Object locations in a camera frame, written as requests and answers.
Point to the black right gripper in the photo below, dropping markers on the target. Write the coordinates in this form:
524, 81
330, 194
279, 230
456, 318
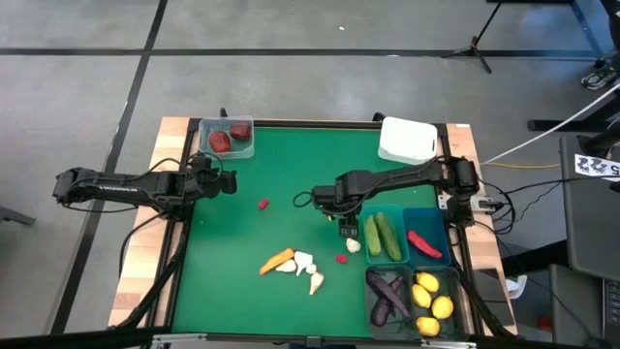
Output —
349, 215

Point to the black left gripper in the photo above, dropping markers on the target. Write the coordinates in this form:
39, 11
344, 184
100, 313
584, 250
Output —
206, 181

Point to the short light green cucumber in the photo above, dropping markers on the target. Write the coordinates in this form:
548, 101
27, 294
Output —
372, 236

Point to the small red pepper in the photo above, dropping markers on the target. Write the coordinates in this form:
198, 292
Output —
342, 259
263, 204

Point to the long dark green cucumber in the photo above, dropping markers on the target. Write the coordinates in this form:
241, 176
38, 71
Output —
389, 236

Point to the dark red apple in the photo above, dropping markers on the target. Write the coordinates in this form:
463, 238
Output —
240, 132

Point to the small white garlic clove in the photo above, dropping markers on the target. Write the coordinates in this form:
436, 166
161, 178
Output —
312, 269

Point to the large white garlic bulb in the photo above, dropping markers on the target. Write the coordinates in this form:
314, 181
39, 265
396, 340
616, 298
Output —
302, 259

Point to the beige plush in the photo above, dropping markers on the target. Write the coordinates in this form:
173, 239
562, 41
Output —
288, 266

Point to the thick purple eggplant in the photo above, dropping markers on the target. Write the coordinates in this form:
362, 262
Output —
387, 293

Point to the long red chili pepper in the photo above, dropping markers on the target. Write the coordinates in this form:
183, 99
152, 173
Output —
424, 244

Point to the orange carrot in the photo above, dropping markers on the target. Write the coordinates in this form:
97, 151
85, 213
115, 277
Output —
276, 262

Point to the slender purple eggplant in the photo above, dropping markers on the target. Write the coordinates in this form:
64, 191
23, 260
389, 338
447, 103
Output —
380, 312

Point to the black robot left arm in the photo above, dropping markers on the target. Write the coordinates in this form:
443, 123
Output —
121, 186

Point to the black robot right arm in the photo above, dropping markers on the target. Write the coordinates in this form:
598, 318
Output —
387, 179

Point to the clear plastic bin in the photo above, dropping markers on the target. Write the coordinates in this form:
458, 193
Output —
242, 150

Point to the teal plastic bin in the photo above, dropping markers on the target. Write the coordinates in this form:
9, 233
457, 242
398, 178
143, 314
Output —
385, 209

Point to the green table mat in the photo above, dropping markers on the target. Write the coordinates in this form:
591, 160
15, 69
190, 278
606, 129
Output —
290, 169

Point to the blue plastic bin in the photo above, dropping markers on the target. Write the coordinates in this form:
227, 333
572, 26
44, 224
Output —
426, 218

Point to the white plastic bin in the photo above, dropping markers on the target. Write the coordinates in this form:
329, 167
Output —
407, 140

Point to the grey translucent plastic bin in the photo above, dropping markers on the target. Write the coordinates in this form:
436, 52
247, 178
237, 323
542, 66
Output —
406, 327

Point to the white cup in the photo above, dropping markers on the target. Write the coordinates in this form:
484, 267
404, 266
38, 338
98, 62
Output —
517, 286

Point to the small red object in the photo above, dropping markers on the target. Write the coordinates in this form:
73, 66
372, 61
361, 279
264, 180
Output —
545, 324

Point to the grey desk foot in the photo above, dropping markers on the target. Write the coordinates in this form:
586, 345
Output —
14, 215

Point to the black tripod stand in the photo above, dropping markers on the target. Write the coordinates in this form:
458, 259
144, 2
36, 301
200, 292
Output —
472, 48

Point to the black desk foot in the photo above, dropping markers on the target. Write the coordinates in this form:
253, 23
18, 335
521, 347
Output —
557, 125

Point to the dark grey cabinet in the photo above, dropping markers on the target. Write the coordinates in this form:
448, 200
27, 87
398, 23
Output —
576, 310

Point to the dark grey desk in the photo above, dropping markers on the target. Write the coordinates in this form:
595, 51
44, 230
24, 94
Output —
591, 232

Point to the white paper number label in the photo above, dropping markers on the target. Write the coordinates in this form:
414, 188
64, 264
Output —
593, 166

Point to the black keyboard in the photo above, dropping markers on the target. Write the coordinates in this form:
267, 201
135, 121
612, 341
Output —
612, 305

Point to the person's shoe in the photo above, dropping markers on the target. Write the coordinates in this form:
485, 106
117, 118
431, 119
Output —
598, 77

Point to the person's leg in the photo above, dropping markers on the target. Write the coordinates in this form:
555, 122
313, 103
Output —
612, 19

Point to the black frame clamp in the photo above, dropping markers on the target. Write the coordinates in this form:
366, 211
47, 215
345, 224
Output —
379, 117
223, 113

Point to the black aluminium rig frame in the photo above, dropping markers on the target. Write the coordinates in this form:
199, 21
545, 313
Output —
315, 123

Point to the silver frame bracket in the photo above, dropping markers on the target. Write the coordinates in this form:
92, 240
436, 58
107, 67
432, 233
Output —
179, 338
448, 344

